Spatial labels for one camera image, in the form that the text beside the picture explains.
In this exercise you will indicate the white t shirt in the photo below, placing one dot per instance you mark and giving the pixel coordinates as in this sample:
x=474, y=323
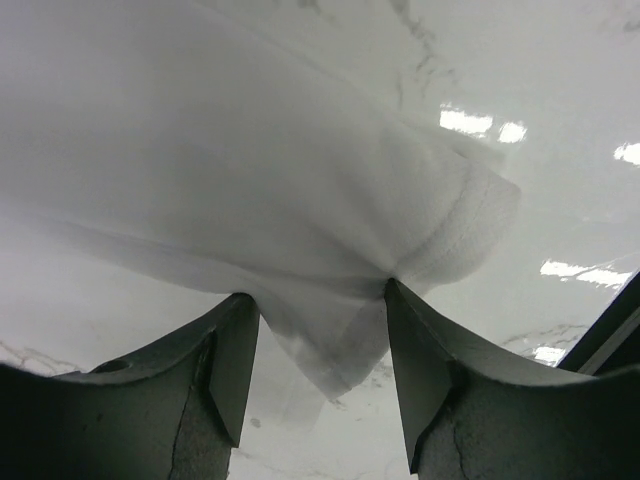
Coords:
x=164, y=137

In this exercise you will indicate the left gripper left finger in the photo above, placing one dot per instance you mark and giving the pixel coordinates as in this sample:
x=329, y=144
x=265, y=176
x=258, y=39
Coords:
x=173, y=409

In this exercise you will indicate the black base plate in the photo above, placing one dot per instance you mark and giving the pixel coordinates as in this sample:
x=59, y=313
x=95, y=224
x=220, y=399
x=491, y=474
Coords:
x=612, y=342

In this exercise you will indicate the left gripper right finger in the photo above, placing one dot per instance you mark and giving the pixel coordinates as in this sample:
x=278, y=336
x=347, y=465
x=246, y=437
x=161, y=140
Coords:
x=471, y=409

